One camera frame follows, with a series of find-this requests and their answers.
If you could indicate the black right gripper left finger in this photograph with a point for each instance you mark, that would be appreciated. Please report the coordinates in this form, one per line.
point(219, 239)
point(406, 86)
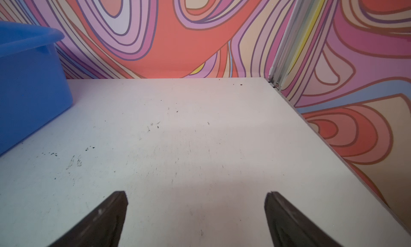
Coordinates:
point(102, 227)

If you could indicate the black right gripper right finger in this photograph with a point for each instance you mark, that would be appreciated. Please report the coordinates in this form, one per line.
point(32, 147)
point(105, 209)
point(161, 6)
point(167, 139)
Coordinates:
point(289, 227)

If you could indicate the blue plastic storage box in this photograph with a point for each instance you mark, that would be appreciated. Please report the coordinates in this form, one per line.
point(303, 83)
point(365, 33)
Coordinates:
point(34, 88)

